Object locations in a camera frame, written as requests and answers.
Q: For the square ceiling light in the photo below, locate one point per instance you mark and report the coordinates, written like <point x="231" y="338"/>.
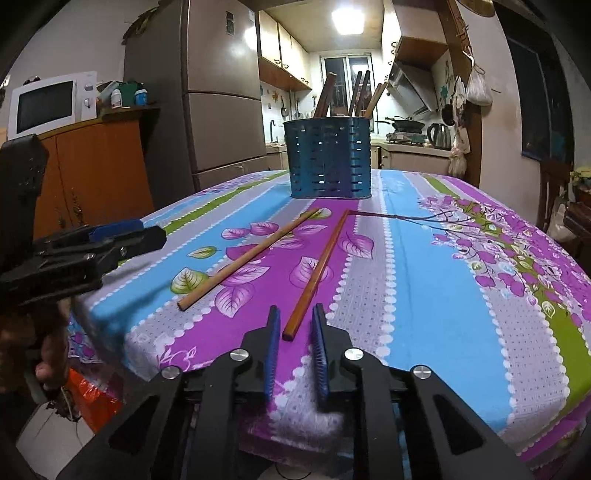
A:
<point x="347" y="19"/>

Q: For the beige stove base cabinets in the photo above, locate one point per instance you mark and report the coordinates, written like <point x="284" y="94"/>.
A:
<point x="415" y="161"/>

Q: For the white microwave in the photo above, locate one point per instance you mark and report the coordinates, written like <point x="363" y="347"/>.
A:
<point x="46" y="106"/>

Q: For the beige sink base cabinets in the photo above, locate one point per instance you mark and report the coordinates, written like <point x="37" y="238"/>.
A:
<point x="276" y="159"/>

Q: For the round gold wall plaque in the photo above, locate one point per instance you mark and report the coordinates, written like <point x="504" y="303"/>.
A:
<point x="475" y="4"/>

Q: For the white jar blue label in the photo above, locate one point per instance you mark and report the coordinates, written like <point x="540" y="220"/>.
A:
<point x="141" y="98"/>

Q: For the white pill bottle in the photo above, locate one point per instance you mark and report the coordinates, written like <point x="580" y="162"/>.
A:
<point x="116" y="99"/>

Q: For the black sink faucet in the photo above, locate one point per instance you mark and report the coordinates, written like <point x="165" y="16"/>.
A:
<point x="273" y="131"/>

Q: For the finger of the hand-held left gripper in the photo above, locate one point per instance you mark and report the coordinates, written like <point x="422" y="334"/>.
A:
<point x="115" y="229"/>
<point x="138" y="241"/>

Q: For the black wok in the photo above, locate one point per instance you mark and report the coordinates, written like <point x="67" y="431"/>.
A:
<point x="401" y="123"/>

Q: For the beige hanging cloth bag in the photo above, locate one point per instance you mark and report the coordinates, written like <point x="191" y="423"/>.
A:
<point x="459" y="152"/>

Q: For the orange wooden cabinet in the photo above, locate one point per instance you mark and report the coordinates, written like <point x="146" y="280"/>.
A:
<point x="92" y="175"/>

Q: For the hanging oven mitt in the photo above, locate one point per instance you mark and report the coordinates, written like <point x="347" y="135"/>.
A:
<point x="458" y="94"/>

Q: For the beige hood wall cabinets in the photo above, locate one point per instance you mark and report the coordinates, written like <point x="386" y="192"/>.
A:
<point x="420" y="27"/>

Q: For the black item on fridge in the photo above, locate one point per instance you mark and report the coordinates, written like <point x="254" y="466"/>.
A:
<point x="136" y="31"/>

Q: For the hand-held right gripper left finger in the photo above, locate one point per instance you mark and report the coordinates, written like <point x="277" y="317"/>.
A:
<point x="272" y="355"/>

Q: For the floral striped tablecloth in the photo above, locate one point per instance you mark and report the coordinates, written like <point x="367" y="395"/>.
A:
<point x="438" y="300"/>

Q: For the blue perforated utensil holder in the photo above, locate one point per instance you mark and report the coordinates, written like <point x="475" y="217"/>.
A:
<point x="328" y="161"/>

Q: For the dark framed wall window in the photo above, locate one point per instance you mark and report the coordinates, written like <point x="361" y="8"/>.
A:
<point x="538" y="97"/>

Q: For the dark fridge magnet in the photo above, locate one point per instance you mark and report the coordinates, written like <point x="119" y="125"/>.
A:
<point x="230" y="23"/>

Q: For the bronze refrigerator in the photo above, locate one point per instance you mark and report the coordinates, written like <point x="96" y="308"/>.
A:
<point x="221" y="69"/>

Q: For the steel range hood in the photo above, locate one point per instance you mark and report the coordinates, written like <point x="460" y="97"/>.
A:
<point x="411" y="87"/>

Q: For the steel electric kettle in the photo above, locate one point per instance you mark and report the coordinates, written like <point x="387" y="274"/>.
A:
<point x="439" y="136"/>

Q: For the black hanging pan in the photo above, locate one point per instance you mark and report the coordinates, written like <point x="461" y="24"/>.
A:
<point x="447" y="114"/>

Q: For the white hanging plastic bag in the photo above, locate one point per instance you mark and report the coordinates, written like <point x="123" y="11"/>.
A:
<point x="479" y="90"/>

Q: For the barred kitchen window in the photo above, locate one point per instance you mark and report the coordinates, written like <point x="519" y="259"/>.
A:
<point x="344" y="69"/>

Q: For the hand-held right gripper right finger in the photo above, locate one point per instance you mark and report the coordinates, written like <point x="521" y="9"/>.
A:
<point x="320" y="355"/>

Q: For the person's left hand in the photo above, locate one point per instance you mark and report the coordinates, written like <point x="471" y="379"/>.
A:
<point x="51" y="364"/>

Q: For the gas stove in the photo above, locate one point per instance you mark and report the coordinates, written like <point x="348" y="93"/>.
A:
<point x="406" y="137"/>

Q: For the wooden chair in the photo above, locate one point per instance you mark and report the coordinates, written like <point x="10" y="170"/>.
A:
<point x="551" y="184"/>

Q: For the twin bell alarm clock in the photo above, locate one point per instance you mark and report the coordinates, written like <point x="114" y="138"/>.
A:
<point x="4" y="87"/>

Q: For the reddish brown chopstick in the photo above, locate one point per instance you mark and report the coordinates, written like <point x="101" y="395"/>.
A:
<point x="318" y="272"/>

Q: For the white cloth bag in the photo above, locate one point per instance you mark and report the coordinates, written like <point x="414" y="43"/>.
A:
<point x="565" y="224"/>

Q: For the orange plastic bag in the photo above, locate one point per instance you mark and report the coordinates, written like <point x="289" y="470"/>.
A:
<point x="92" y="399"/>

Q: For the green box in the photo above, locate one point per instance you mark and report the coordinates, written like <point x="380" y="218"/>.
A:
<point x="130" y="94"/>

